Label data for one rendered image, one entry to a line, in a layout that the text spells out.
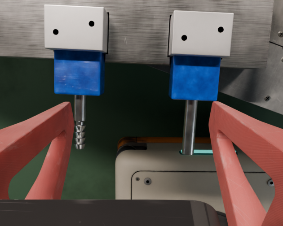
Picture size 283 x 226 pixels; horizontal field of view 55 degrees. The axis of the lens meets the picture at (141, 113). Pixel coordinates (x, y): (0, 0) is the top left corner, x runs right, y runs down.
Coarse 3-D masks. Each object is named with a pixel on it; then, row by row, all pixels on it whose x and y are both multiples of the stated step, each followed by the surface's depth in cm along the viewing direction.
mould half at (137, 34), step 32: (0, 0) 25; (32, 0) 25; (64, 0) 25; (96, 0) 25; (128, 0) 25; (160, 0) 25; (192, 0) 25; (224, 0) 25; (256, 0) 25; (0, 32) 26; (32, 32) 26; (128, 32) 25; (160, 32) 25; (256, 32) 25; (160, 64) 27; (224, 64) 26; (256, 64) 26
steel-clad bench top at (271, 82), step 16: (272, 16) 30; (272, 32) 31; (272, 48) 31; (272, 64) 31; (224, 80) 32; (240, 80) 32; (256, 80) 32; (272, 80) 32; (240, 96) 32; (256, 96) 32; (272, 96) 32
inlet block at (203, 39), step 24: (192, 24) 23; (216, 24) 23; (168, 48) 26; (192, 48) 23; (216, 48) 23; (192, 72) 25; (216, 72) 25; (192, 96) 25; (216, 96) 25; (192, 120) 26; (192, 144) 27
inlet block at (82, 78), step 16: (48, 16) 23; (64, 16) 23; (80, 16) 23; (96, 16) 23; (48, 32) 23; (64, 32) 23; (80, 32) 23; (96, 32) 23; (48, 48) 23; (64, 48) 23; (80, 48) 23; (96, 48) 23; (64, 64) 25; (80, 64) 25; (96, 64) 25; (64, 80) 25; (80, 80) 25; (96, 80) 25; (80, 96) 26; (80, 112) 26; (80, 128) 26; (80, 144) 27
